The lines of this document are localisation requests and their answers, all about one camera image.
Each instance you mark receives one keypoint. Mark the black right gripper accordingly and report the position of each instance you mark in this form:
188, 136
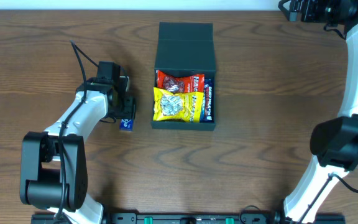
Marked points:
294, 10

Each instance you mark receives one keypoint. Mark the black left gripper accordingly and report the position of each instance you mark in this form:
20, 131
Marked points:
128, 106

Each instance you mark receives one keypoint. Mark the blue Eclipse mints box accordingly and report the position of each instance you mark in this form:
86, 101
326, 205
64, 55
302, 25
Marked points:
126, 124

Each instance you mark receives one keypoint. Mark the yellow Hacks candy bag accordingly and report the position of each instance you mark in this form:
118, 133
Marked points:
177, 106

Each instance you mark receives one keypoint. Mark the red Hacks candy bag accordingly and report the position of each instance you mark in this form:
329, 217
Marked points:
193, 83

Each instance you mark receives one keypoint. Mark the dark green gift box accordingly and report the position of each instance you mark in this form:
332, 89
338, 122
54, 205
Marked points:
186, 49

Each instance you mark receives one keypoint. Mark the blue Dairy Milk chocolate bar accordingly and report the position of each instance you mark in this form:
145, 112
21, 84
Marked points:
208, 101

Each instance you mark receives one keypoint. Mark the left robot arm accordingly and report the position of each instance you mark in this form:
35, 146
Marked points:
53, 162

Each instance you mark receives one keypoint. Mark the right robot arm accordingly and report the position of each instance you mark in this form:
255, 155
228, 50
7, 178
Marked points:
333, 143

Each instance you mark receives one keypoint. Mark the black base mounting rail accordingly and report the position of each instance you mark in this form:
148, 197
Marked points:
132, 218

